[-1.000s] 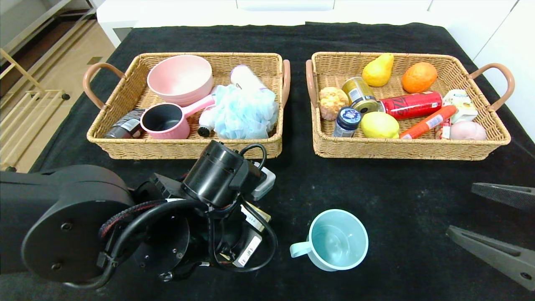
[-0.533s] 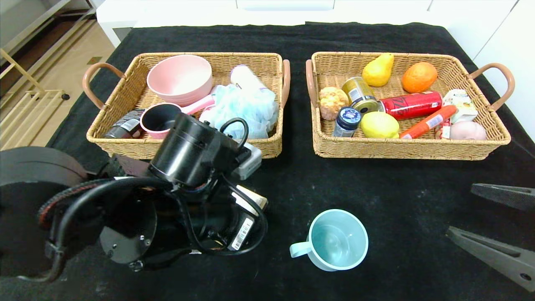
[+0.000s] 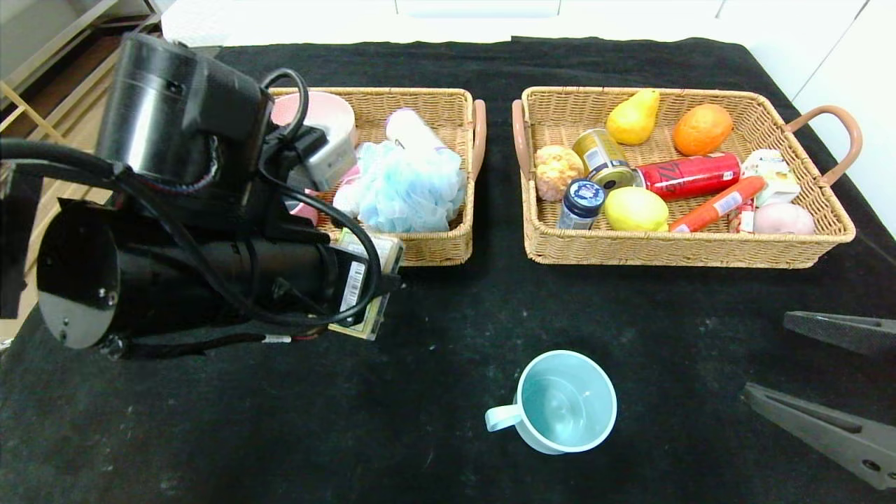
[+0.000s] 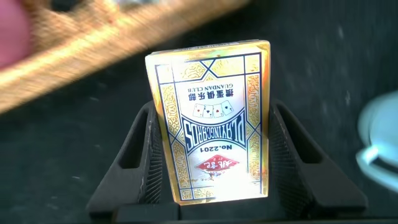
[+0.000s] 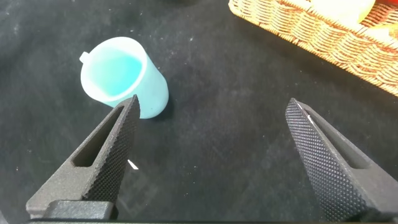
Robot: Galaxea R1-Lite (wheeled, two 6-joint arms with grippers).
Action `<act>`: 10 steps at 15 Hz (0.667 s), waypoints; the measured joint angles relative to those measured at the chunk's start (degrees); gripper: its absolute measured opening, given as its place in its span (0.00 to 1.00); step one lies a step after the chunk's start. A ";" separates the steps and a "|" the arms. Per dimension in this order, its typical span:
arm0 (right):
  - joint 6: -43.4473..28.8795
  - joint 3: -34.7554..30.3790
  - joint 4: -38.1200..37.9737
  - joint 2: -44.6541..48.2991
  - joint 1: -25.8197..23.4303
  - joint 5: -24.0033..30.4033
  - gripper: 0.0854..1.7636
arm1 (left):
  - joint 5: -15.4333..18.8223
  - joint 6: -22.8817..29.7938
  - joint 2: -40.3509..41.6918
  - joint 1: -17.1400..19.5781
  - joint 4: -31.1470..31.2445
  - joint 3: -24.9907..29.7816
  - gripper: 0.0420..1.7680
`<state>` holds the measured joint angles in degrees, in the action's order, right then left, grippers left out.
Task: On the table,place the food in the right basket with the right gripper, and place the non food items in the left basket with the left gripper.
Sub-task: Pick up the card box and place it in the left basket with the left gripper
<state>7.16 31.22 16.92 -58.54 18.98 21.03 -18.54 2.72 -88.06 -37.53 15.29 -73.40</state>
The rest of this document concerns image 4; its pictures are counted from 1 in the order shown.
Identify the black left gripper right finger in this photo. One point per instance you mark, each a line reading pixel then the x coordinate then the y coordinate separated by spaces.
pixel 311 174

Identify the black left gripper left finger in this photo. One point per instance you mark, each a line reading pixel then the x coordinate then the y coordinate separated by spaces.
pixel 130 174

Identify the light blue mug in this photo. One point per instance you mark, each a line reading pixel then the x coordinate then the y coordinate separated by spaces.
pixel 379 140

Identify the cream gold-edged card box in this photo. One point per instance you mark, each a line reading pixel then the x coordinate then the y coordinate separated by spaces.
pixel 214 124

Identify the black table cloth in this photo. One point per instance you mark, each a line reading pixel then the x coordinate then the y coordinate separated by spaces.
pixel 326 46

